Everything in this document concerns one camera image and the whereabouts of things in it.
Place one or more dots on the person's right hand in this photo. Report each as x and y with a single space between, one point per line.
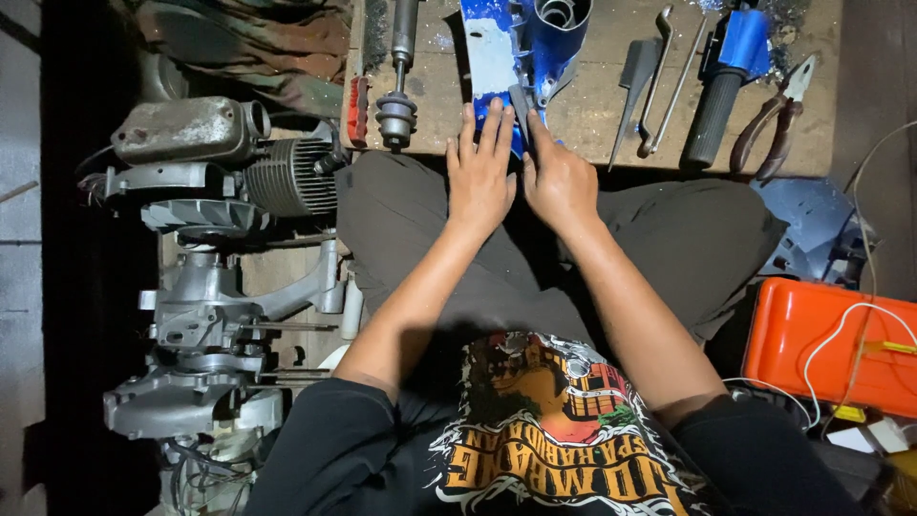
566 186

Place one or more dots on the person's left hand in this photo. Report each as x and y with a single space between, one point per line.
478 183

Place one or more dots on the grey sandpaper piece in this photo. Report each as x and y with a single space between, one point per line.
519 107

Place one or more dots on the blue scooter headset housing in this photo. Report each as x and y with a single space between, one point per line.
548 50

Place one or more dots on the grey metal shock absorber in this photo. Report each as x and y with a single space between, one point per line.
398 107

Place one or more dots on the dark grey trousers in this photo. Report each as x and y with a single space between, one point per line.
680 236

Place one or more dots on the grey pointed scraper blade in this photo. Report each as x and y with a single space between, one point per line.
636 79

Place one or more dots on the bent metal lever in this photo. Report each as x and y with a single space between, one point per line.
657 86

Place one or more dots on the thin metal rod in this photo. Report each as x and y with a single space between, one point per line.
680 82

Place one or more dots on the black grip with blue housing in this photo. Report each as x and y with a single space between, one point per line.
720 107

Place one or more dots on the white plastic tube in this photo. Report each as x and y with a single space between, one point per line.
352 308

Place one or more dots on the finned engine cylinder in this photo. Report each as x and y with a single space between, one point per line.
290 179

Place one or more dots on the blue-grey metal body panel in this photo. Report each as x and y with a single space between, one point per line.
809 222

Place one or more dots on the black printed t-shirt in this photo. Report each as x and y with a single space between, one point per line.
501 444

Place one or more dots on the camouflage cloth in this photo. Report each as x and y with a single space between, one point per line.
251 50

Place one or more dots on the orange plastic container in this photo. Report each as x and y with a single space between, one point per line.
795 337

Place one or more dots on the grey engine fan wheel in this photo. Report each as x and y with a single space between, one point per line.
204 215

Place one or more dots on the silver rusty exhaust muffler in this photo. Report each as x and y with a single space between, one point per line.
183 129

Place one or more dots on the grey scooter engine case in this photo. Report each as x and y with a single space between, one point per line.
200 315

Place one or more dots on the yellow plastic piece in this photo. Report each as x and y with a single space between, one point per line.
892 347

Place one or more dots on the white small box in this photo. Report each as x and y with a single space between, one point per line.
870 436

